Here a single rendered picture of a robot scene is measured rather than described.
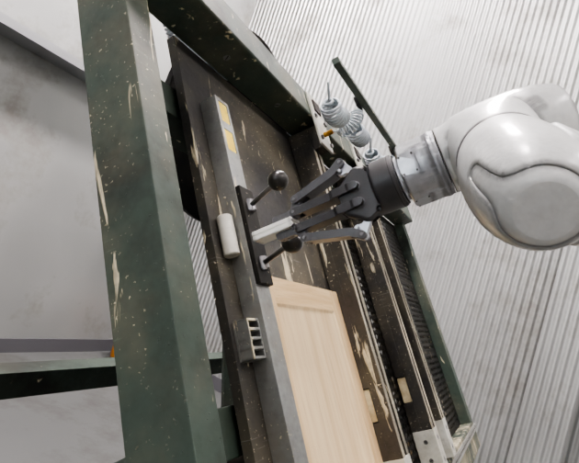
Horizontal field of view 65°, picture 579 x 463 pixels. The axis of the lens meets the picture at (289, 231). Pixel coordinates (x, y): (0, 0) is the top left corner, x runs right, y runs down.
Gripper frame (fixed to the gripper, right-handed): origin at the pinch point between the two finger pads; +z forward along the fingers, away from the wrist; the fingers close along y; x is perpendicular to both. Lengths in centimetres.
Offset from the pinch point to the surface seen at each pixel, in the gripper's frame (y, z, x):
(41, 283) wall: -115, 314, 198
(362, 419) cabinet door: 33, 14, 54
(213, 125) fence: -31.3, 13.0, 11.2
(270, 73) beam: -53, 5, 32
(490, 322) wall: 9, -9, 323
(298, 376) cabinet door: 20.5, 13.8, 24.5
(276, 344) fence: 14.8, 11.4, 13.7
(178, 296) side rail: 8.1, 10.4, -12.3
